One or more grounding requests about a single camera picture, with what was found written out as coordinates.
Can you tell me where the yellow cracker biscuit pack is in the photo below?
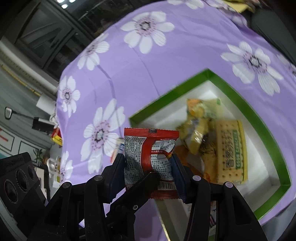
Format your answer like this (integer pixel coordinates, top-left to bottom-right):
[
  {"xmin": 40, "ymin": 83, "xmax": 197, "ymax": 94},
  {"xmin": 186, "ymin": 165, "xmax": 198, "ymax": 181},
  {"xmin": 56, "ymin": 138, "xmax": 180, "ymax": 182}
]
[{"xmin": 215, "ymin": 120, "xmax": 248, "ymax": 185}]

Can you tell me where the gold rice cracker packet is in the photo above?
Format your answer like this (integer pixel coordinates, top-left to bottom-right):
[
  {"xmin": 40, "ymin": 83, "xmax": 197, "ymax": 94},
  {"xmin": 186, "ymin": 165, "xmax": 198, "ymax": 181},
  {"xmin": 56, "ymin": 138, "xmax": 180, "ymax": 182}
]
[{"xmin": 176, "ymin": 117, "xmax": 214, "ymax": 155}]

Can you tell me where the yellow red gift bag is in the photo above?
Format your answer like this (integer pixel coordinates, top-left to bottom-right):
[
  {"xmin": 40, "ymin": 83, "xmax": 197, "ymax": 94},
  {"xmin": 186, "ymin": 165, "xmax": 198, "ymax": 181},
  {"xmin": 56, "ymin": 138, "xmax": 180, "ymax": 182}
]
[{"xmin": 51, "ymin": 128, "xmax": 63, "ymax": 147}]

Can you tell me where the pink folded cloth pile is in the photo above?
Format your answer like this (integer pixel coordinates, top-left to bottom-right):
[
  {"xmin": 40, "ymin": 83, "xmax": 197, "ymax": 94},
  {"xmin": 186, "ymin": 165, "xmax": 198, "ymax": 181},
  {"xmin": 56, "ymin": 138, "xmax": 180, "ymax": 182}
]
[{"xmin": 223, "ymin": 0, "xmax": 262, "ymax": 13}]

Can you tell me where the red grey snack packet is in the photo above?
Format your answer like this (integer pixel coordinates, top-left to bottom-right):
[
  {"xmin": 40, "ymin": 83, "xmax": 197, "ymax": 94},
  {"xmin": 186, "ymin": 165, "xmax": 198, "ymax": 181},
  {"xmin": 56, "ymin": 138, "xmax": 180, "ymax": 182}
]
[{"xmin": 124, "ymin": 128, "xmax": 179, "ymax": 199}]

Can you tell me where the white blue red snack bar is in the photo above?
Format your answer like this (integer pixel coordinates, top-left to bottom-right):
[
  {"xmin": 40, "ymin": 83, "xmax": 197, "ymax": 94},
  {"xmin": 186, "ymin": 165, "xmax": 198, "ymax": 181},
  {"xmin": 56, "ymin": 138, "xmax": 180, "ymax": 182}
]
[{"xmin": 111, "ymin": 138, "xmax": 125, "ymax": 163}]

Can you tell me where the green white cardboard box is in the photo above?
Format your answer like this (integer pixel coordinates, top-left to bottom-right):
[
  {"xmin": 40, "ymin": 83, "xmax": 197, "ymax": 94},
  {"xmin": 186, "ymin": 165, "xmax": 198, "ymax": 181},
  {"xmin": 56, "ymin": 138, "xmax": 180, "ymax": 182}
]
[{"xmin": 128, "ymin": 68, "xmax": 292, "ymax": 241}]

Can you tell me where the orange snack packet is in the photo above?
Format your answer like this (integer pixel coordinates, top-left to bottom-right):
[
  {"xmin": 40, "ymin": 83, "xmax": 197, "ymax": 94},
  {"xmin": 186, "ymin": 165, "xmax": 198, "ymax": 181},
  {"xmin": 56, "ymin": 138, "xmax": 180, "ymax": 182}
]
[{"xmin": 174, "ymin": 144, "xmax": 218, "ymax": 183}]

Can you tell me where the dark grey sofa cushion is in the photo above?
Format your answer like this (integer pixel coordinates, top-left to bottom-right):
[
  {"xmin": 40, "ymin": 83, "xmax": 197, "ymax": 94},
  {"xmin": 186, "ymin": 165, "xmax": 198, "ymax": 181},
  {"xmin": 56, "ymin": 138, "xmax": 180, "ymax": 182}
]
[{"xmin": 250, "ymin": 9, "xmax": 295, "ymax": 65}]

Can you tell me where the dark framed window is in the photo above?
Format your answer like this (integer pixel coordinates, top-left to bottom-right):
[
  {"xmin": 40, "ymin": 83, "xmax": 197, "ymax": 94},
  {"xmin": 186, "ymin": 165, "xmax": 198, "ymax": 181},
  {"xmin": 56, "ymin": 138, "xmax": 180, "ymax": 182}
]
[{"xmin": 1, "ymin": 0, "xmax": 151, "ymax": 80}]

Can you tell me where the purple floral tablecloth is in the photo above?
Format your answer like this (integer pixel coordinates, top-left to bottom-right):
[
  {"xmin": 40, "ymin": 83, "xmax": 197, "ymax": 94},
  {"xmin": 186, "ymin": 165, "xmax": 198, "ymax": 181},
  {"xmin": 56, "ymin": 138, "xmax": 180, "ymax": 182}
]
[{"xmin": 57, "ymin": 1, "xmax": 295, "ymax": 225}]

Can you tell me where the white paper roll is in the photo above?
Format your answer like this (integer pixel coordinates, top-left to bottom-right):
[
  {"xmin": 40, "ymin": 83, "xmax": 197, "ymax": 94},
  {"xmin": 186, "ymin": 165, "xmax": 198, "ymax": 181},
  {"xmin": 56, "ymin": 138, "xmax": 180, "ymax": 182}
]
[{"xmin": 36, "ymin": 94, "xmax": 56, "ymax": 115}]

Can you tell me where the yellow green chip bag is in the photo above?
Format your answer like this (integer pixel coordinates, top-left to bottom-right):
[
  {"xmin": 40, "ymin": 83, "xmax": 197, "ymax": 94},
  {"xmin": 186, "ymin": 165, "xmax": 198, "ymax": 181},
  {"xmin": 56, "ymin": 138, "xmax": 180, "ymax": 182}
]
[{"xmin": 187, "ymin": 98, "xmax": 224, "ymax": 120}]

